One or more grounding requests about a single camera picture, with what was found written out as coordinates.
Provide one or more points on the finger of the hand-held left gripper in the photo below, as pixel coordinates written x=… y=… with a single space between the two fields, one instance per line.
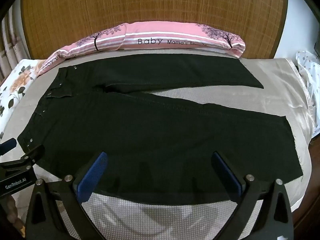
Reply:
x=8 y=146
x=33 y=155

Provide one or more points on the beige curtain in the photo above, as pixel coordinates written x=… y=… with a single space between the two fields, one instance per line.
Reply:
x=12 y=45

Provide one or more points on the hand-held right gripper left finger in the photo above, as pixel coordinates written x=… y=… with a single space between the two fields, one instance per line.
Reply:
x=92 y=177

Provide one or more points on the person's left hand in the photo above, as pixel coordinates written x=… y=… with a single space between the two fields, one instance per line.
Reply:
x=12 y=212

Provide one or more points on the white dotted cloth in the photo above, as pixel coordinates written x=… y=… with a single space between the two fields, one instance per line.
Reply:
x=310 y=80

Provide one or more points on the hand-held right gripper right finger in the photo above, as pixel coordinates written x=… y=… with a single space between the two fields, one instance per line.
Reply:
x=227 y=177

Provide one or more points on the black pants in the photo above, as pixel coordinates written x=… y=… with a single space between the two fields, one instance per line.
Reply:
x=150 y=135

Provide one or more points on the white floral bed sheet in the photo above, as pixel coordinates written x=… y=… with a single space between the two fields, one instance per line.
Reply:
x=15 y=85

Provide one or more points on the pink striped tree-print pillow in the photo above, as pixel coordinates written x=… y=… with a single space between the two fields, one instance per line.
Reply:
x=155 y=36

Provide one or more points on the beige textured bed mat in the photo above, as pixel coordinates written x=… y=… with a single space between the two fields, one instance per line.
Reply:
x=275 y=100

